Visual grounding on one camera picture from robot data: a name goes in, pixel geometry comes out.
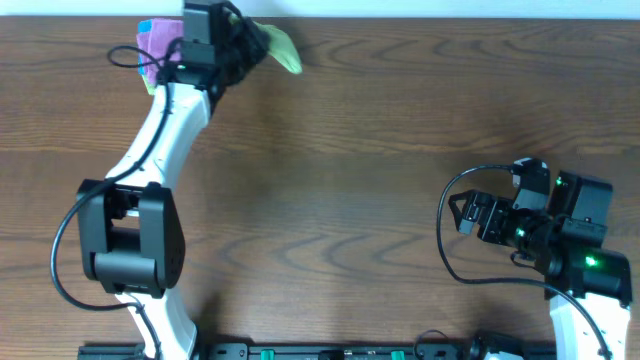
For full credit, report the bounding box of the green microfiber cloth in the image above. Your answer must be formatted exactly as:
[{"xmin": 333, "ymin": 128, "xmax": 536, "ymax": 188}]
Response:
[{"xmin": 252, "ymin": 21, "xmax": 303, "ymax": 75}]

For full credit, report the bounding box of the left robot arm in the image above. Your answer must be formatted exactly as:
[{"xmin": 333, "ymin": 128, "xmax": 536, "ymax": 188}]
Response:
[{"xmin": 77, "ymin": 1, "xmax": 269, "ymax": 359}]

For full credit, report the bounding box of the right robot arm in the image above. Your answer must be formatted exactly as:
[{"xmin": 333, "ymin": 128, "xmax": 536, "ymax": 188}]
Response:
[{"xmin": 447, "ymin": 182, "xmax": 633, "ymax": 359}]

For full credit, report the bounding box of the pink folded cloth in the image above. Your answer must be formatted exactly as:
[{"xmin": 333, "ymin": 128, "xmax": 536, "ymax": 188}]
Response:
[{"xmin": 148, "ymin": 18, "xmax": 184, "ymax": 59}]

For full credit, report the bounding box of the blue folded cloth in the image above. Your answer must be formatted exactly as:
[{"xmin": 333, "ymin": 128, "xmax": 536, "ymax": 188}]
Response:
[{"xmin": 136, "ymin": 20, "xmax": 152, "ymax": 75}]

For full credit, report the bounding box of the green folded cloth in stack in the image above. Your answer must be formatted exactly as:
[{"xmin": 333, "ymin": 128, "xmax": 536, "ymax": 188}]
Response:
[{"xmin": 141, "ymin": 75, "xmax": 156, "ymax": 96}]

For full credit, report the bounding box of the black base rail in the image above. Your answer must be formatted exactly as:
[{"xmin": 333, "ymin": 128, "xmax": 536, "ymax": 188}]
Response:
[{"xmin": 77, "ymin": 343, "xmax": 556, "ymax": 360}]

